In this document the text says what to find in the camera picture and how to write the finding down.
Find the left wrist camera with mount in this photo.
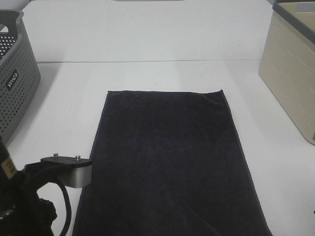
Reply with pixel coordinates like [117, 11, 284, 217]
[40, 153, 93, 188]

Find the dark navy towel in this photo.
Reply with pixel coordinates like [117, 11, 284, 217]
[73, 90, 271, 236]

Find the grey perforated plastic basket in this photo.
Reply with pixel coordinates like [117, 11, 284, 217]
[0, 9, 41, 143]

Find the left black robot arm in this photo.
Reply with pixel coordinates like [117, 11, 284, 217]
[0, 141, 57, 236]

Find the beige storage box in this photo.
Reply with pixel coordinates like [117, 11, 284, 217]
[259, 0, 315, 144]

